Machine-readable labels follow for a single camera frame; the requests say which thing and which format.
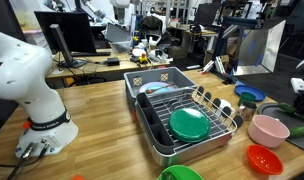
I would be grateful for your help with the long green zucchini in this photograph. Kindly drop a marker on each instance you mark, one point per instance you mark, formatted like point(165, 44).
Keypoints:
point(300, 132)
point(287, 108)

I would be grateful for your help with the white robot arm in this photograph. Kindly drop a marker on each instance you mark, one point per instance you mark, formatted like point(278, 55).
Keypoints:
point(25, 83)

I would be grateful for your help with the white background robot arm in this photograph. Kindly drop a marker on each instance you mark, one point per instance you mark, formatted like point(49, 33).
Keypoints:
point(120, 10)

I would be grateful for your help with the dark blue plate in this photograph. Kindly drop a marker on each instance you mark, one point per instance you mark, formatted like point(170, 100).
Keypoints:
point(250, 88)

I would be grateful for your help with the green plate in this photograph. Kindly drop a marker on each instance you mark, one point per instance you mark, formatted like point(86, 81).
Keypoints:
point(188, 125)

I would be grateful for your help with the pale blue plate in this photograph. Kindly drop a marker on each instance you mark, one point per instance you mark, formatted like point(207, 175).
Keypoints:
point(152, 85)

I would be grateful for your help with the pink bowl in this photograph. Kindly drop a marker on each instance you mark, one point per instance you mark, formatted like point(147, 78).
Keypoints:
point(265, 136)

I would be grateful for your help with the metal cup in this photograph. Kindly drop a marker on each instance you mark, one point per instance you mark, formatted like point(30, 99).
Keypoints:
point(248, 111)

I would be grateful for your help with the green plastic cup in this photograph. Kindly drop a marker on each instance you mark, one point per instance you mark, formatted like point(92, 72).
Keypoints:
point(247, 97)

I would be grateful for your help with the red colander bowl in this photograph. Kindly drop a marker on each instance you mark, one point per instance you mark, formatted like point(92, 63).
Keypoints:
point(263, 160)

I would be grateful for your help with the shiny metal panel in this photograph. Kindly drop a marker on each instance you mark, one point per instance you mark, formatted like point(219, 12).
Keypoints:
point(258, 50)

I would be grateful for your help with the white plastic cup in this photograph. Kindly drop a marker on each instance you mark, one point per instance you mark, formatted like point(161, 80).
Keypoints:
point(227, 105)

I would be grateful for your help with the black background monitor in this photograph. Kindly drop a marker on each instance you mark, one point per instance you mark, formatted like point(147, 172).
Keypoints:
point(207, 13)

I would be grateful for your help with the green plastic bowl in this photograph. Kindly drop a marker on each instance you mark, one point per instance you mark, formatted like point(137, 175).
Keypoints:
point(182, 173)

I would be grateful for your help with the red utensil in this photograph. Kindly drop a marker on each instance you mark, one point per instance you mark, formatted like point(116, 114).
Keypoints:
point(163, 87)

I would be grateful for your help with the grey dish drying rack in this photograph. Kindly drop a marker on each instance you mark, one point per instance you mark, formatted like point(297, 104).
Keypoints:
point(157, 131)

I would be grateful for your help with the grey plastic bin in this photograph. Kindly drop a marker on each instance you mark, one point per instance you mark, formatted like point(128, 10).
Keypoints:
point(152, 74)

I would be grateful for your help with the yellow toy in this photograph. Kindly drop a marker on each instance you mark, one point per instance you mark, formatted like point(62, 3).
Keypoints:
point(143, 59)

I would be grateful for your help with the black backpack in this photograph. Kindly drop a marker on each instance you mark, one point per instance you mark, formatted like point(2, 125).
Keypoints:
point(150, 24)

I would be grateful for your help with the clear plastic box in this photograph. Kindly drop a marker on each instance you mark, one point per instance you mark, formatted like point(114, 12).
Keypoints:
point(120, 45)

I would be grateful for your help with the black power adapter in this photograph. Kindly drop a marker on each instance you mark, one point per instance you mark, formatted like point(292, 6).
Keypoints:
point(113, 61)

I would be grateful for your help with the wooden desk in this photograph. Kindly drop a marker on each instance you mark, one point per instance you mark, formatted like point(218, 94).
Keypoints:
point(92, 69)

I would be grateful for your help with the black keyboard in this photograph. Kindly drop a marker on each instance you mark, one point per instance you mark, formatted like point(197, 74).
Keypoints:
point(92, 53)

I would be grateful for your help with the small orange object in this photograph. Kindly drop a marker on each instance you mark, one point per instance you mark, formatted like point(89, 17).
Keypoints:
point(78, 177)

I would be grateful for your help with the black computer monitor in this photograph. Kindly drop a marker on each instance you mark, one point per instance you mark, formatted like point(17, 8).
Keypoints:
point(78, 30)

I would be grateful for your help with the dark grey monitor stand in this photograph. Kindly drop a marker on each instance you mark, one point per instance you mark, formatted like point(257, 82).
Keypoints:
point(60, 40)

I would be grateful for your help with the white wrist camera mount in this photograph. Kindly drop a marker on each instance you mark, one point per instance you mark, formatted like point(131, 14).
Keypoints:
point(300, 85)

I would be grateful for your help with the white black slotted bracket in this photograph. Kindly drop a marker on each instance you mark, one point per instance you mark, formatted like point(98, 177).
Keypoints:
point(213, 65)

